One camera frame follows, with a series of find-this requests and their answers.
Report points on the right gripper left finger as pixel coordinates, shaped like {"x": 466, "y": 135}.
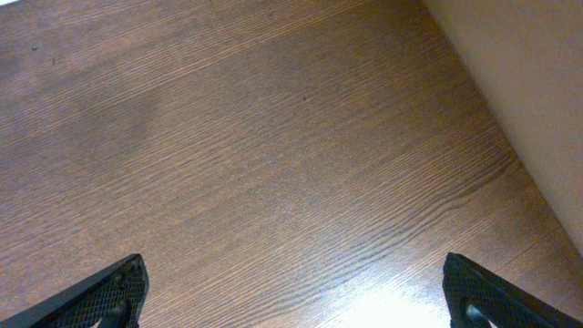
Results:
{"x": 113, "y": 297}

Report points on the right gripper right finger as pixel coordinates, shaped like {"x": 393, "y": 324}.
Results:
{"x": 478, "y": 298}

